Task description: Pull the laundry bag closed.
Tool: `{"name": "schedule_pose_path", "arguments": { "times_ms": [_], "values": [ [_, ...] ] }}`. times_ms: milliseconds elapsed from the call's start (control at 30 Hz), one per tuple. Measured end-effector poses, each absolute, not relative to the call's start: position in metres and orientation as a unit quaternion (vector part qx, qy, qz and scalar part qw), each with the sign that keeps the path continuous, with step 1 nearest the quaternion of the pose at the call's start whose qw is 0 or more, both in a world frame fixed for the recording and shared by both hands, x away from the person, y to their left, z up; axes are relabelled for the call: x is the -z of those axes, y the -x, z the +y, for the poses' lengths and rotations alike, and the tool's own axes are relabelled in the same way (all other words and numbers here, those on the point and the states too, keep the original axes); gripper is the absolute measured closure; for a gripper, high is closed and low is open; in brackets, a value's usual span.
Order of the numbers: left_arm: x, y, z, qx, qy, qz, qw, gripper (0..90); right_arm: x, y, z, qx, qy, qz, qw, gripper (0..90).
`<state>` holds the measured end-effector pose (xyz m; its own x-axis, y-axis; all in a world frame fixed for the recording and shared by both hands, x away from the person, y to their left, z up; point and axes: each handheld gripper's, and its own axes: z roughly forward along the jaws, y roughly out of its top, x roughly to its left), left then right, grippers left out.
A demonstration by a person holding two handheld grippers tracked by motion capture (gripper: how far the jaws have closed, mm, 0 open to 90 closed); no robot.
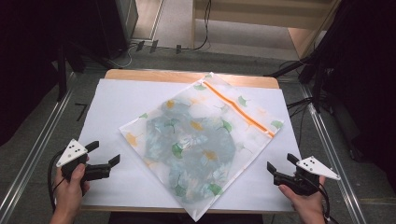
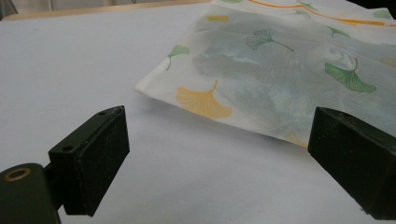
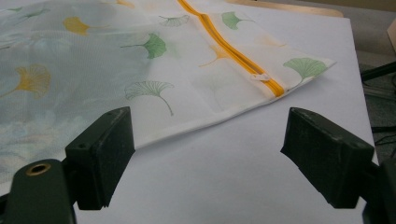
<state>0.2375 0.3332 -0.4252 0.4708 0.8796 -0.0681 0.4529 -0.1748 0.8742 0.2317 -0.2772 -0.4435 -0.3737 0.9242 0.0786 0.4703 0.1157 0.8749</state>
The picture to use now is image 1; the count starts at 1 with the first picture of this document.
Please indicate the wooden table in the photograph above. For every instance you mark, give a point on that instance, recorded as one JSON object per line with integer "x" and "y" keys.
{"x": 140, "y": 74}

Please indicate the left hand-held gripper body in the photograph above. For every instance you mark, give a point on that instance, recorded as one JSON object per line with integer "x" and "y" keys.
{"x": 72, "y": 151}

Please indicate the person's right hand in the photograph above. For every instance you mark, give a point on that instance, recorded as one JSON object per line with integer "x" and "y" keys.
{"x": 303, "y": 203}

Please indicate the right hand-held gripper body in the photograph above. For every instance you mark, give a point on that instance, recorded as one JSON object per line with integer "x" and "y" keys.
{"x": 303, "y": 180}

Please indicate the white paper sheet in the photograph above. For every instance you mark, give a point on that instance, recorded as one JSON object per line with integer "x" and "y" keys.
{"x": 118, "y": 102}

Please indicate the black cabinet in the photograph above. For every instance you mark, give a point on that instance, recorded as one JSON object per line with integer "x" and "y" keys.
{"x": 107, "y": 28}

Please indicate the dark curtain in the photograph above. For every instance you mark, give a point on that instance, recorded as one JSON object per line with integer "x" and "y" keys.
{"x": 367, "y": 77}
{"x": 28, "y": 62}

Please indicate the light wooden shelf frame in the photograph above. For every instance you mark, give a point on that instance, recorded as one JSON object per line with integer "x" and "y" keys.
{"x": 249, "y": 18}

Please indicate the leaf-print mesh laundry bag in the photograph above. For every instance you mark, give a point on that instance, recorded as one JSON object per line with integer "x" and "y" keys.
{"x": 246, "y": 140}

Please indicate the person's left hand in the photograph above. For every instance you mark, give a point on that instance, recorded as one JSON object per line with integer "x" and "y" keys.
{"x": 70, "y": 193}

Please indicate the blue-grey cloth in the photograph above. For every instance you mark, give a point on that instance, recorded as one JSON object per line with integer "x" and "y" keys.
{"x": 186, "y": 155}

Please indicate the aluminium floor rail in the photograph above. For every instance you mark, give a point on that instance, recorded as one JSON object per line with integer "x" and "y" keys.
{"x": 333, "y": 161}
{"x": 34, "y": 149}

